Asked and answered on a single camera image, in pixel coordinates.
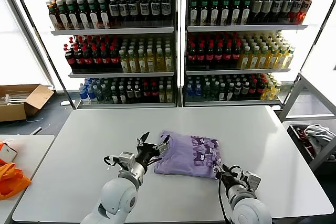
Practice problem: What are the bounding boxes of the grey window mullion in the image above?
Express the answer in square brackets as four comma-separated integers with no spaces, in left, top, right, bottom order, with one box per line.
[0,0,56,91]

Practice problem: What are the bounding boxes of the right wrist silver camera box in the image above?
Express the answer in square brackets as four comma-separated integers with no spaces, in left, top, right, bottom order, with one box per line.
[243,171,262,190]

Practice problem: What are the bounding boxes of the dark drink bottle white cap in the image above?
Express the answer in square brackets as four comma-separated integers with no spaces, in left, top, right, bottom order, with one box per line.
[108,0,119,23]
[127,0,139,22]
[139,0,150,22]
[271,0,284,24]
[118,0,129,22]
[282,0,293,24]
[241,81,250,99]
[160,0,171,22]
[133,84,142,103]
[233,81,242,100]
[150,0,161,22]
[290,0,302,24]
[125,84,135,103]

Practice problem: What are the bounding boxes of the crumpled grey garment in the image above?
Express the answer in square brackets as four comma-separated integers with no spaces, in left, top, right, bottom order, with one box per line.
[303,124,336,154]

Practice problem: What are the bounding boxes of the dark tea bottle green cap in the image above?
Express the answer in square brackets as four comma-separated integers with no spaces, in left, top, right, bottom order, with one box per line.
[230,0,242,26]
[240,0,251,25]
[110,85,119,104]
[118,85,127,104]
[65,0,79,30]
[56,0,68,30]
[76,0,89,30]
[219,0,230,27]
[209,0,220,27]
[218,82,226,101]
[226,82,235,101]
[198,0,209,27]
[188,0,198,27]
[87,0,99,29]
[97,0,110,29]

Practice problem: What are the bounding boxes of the black storage bin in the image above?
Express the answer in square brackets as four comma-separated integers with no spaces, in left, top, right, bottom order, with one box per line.
[286,123,336,168]

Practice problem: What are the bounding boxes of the thin dark metal pole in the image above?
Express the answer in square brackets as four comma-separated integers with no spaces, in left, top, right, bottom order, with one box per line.
[5,0,78,111]
[278,0,336,106]

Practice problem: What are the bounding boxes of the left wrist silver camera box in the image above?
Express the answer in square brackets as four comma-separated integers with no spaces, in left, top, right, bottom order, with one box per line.
[118,152,136,169]

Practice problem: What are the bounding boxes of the orange fabric bag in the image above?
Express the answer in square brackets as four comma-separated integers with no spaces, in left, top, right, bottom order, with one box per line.
[0,141,32,200]

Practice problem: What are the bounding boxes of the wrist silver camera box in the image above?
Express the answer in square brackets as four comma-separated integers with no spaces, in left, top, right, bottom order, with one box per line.
[118,152,136,169]
[243,171,262,190]

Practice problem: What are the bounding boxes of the left gripper black cable loop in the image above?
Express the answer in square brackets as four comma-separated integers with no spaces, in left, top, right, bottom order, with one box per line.
[146,155,163,167]

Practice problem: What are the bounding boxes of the left camera black cable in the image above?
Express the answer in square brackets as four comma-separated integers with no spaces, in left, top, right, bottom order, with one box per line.
[103,155,121,168]

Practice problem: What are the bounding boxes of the grey metal frame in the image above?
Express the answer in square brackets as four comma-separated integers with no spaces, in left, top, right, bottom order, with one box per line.
[278,71,336,172]

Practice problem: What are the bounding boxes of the purple t-shirt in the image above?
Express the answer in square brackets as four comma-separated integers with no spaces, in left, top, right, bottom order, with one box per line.
[153,130,221,180]

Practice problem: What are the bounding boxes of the open cardboard box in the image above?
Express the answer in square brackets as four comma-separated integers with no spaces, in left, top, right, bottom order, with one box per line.
[0,84,55,122]

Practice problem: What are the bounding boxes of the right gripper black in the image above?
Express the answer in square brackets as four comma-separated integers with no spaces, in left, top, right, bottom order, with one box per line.
[213,157,241,187]

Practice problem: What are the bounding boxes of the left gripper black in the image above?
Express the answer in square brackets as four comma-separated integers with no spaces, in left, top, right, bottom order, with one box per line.
[136,131,171,166]

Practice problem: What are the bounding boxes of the small white side table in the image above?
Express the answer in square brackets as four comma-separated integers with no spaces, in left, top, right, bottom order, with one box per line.
[0,134,55,224]

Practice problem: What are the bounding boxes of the white packing pieces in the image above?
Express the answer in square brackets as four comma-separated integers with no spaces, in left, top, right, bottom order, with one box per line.
[0,91,32,106]

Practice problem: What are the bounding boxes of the cola bottle red cap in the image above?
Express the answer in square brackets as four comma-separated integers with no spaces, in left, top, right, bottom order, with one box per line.
[232,41,242,69]
[256,79,265,99]
[142,82,151,103]
[73,46,84,74]
[214,41,224,69]
[109,46,120,73]
[186,42,197,69]
[204,42,215,69]
[195,42,205,69]
[223,41,233,69]
[150,82,159,103]
[100,46,111,73]
[248,79,257,99]
[82,46,93,74]
[64,45,76,74]
[91,46,102,73]

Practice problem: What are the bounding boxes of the green tinted water bottle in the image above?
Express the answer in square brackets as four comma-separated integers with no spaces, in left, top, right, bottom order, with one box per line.
[211,81,219,100]
[95,84,105,103]
[202,81,211,100]

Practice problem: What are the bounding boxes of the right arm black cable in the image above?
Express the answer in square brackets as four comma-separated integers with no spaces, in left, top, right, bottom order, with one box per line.
[217,182,232,224]

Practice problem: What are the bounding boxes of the grey metal shelf unit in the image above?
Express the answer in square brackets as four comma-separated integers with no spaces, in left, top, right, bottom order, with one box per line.
[181,0,309,107]
[29,0,182,110]

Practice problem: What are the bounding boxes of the dark bottle grey label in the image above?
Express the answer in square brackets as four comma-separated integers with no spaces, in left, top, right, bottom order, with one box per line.
[261,0,273,24]
[251,0,263,24]

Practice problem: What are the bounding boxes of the yellow juice bottle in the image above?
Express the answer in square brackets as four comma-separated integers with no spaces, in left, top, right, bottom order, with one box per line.
[145,48,155,73]
[248,46,259,70]
[262,81,272,100]
[128,49,138,73]
[164,48,174,72]
[154,48,165,72]
[158,84,166,103]
[270,81,281,100]
[136,49,147,73]
[283,47,295,69]
[257,45,268,70]
[275,45,287,69]
[118,49,129,73]
[266,45,278,69]
[165,84,174,103]
[237,46,250,70]

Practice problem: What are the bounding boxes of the small white box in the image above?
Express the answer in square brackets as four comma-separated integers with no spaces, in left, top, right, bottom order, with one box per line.
[0,145,18,162]

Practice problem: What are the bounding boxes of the crumpled red garment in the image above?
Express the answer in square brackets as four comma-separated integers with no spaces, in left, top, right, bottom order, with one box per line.
[295,126,316,159]

